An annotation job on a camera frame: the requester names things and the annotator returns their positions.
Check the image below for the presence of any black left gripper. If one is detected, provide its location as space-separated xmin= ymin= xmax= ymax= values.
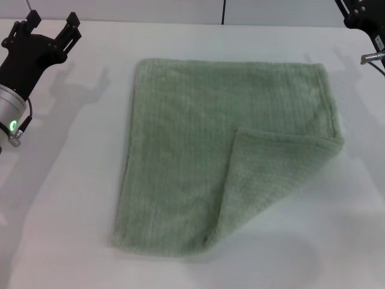
xmin=0 ymin=10 xmax=82 ymax=98

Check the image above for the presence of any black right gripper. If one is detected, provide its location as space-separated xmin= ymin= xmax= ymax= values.
xmin=334 ymin=0 xmax=385 ymax=54

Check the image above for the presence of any green terry towel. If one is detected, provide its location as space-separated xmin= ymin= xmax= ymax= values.
xmin=108 ymin=57 xmax=345 ymax=262

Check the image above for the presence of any grey right wrist cable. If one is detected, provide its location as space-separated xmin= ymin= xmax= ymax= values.
xmin=360 ymin=52 xmax=385 ymax=76

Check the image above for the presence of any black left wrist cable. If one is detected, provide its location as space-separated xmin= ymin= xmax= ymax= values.
xmin=8 ymin=98 xmax=34 ymax=148

